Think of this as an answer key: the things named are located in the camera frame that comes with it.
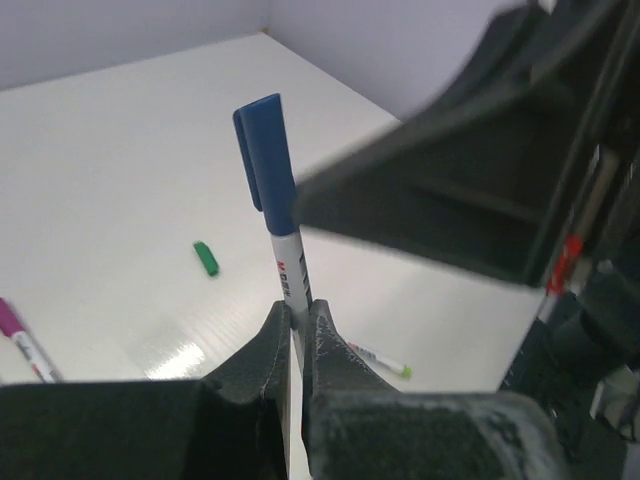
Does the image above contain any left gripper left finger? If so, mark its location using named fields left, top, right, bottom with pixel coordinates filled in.
left=1, top=301, right=290, bottom=479

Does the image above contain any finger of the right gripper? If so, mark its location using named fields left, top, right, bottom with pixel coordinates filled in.
left=293, top=1, right=610, bottom=286

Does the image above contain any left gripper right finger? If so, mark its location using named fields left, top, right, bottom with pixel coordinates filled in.
left=301, top=300, right=570, bottom=479

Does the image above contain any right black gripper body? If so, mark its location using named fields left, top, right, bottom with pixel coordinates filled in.
left=529, top=1, right=639, bottom=292

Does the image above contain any green pen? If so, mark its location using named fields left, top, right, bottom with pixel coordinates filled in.
left=347, top=341, right=412, bottom=379

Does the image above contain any green pen cap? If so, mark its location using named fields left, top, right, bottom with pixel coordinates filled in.
left=193, top=241, right=220, bottom=277

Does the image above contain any blue pen cap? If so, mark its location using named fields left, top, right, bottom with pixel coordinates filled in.
left=233, top=94, right=297, bottom=237

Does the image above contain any blue pen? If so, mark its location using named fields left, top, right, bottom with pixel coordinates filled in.
left=231, top=92, right=316, bottom=371

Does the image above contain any purple pen cap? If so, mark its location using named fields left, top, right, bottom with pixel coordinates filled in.
left=0, top=298, right=25, bottom=338

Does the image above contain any pink pen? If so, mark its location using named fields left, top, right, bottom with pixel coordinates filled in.
left=9, top=328, right=62, bottom=383

